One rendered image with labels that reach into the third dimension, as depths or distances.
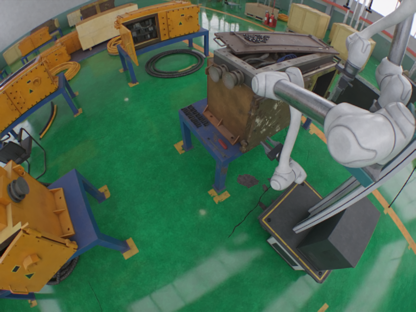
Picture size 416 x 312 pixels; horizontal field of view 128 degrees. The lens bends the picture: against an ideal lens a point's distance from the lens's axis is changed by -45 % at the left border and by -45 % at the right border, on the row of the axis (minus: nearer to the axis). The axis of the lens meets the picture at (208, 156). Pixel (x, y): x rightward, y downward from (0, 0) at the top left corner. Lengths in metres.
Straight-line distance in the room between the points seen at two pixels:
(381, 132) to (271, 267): 1.74
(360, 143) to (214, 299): 1.80
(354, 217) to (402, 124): 1.01
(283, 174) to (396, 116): 0.70
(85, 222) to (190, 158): 1.43
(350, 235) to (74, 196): 2.22
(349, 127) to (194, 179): 1.88
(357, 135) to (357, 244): 1.12
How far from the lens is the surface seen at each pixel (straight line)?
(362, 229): 1.60
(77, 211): 1.73
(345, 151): 0.53
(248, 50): 1.48
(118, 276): 2.17
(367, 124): 0.55
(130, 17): 3.52
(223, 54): 1.41
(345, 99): 2.54
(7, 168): 1.66
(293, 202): 1.91
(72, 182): 1.90
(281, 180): 1.08
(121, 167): 2.49
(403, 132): 0.71
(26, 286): 1.81
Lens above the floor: 1.95
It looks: 57 degrees down
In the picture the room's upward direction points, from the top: 1 degrees clockwise
